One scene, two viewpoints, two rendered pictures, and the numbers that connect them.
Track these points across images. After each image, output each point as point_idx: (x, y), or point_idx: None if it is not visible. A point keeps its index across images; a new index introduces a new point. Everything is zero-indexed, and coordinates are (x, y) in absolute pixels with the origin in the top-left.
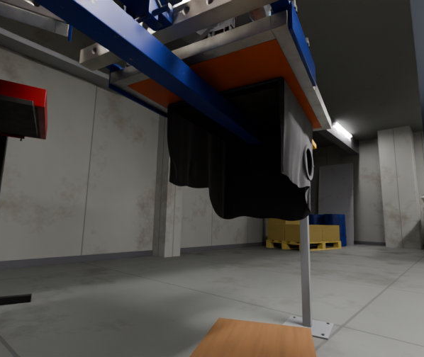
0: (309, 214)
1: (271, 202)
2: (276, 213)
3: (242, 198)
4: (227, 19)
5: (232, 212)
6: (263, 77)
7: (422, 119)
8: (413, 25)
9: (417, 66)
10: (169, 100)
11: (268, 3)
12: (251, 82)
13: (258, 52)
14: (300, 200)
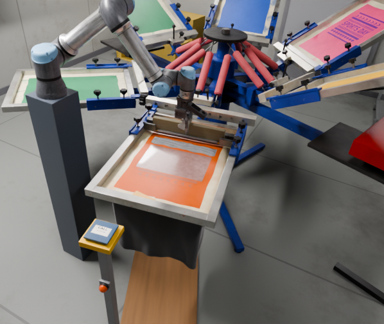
0: (120, 244)
1: (149, 246)
2: (145, 251)
3: (176, 248)
4: (173, 110)
5: (186, 260)
6: (158, 134)
7: (87, 155)
8: (81, 112)
9: (83, 132)
10: (221, 148)
11: (158, 107)
12: (165, 137)
13: None
14: (125, 238)
